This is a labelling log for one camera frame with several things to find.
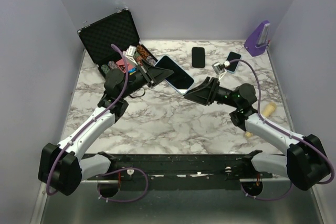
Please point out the black cased phone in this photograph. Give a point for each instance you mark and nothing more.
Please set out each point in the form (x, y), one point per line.
(198, 57)

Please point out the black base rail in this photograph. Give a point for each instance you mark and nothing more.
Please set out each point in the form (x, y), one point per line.
(179, 172)

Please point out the light blue phone case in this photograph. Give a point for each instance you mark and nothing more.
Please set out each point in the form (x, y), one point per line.
(181, 91)

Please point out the phone in blue case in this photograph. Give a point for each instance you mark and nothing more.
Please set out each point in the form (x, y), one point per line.
(233, 58)

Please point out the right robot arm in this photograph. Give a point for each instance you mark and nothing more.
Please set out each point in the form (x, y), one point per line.
(303, 159)

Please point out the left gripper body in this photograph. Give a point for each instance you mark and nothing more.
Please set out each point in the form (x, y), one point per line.
(145, 74)

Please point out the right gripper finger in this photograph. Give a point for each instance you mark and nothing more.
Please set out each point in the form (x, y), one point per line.
(204, 84)
(199, 94)

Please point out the wooden cylinder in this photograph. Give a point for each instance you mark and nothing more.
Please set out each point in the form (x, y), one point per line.
(268, 110)

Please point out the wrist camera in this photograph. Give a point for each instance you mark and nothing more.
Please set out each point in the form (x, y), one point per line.
(219, 69)
(129, 54)

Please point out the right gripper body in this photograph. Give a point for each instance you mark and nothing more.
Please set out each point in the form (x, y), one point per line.
(215, 88)

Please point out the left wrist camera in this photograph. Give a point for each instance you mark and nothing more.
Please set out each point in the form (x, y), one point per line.
(129, 54)

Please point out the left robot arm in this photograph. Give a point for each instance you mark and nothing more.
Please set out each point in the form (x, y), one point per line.
(62, 166)

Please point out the yellow dealer chip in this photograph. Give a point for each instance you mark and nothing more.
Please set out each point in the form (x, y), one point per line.
(132, 71)

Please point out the purple metronome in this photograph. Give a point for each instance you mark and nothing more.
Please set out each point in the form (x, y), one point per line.
(257, 41)

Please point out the black poker chip case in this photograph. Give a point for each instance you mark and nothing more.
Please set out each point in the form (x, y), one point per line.
(118, 29)

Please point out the pink card box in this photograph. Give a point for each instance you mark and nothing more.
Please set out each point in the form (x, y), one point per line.
(122, 67)

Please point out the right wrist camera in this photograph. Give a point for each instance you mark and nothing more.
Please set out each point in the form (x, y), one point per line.
(219, 69)

